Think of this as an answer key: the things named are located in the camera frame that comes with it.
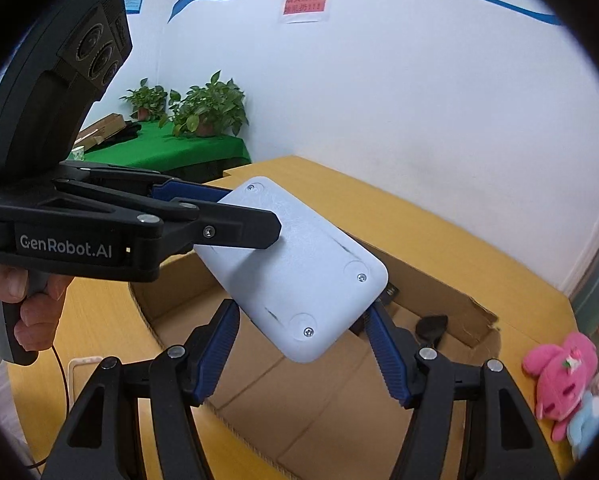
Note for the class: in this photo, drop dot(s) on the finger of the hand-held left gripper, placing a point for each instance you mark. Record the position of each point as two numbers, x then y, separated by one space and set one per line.
179 189
229 230

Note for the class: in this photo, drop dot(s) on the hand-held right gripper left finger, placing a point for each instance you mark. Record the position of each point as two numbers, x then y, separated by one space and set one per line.
219 345

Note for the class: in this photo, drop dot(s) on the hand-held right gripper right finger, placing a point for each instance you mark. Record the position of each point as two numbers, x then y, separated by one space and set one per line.
387 355

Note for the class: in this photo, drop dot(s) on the white plastic device case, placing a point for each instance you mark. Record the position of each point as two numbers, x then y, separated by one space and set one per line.
289 270

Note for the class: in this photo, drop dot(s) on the brown cardboard box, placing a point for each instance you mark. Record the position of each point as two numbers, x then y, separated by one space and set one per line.
329 410

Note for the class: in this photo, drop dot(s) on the wooden desktop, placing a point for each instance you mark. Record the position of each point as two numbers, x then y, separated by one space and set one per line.
479 270

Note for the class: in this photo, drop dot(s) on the person's left hand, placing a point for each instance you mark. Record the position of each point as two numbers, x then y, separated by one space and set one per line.
42 315

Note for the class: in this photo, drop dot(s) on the green tablecloth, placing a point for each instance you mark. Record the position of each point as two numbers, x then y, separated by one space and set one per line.
169 150

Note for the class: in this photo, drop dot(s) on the black plastic part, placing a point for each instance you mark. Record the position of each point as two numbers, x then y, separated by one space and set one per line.
432 330

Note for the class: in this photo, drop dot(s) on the flat cardboard box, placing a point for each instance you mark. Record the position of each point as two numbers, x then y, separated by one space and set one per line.
102 127

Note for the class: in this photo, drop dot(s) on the black cloth item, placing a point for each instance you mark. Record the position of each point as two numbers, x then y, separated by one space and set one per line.
128 130

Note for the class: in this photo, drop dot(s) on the large potted green plant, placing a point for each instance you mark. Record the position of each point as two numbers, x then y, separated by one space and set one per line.
209 105

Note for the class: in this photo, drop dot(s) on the small potted green plant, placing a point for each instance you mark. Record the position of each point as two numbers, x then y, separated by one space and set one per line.
147 97

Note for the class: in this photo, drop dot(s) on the pink framed white phone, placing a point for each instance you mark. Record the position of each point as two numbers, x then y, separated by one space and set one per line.
77 375

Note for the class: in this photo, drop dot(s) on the pink plush bear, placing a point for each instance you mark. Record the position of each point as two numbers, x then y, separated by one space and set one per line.
559 385

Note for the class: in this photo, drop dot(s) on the blue plush toy red band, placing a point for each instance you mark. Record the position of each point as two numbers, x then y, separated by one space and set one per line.
587 430

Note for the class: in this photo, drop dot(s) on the white notice red print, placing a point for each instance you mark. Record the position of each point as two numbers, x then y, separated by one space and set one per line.
304 5

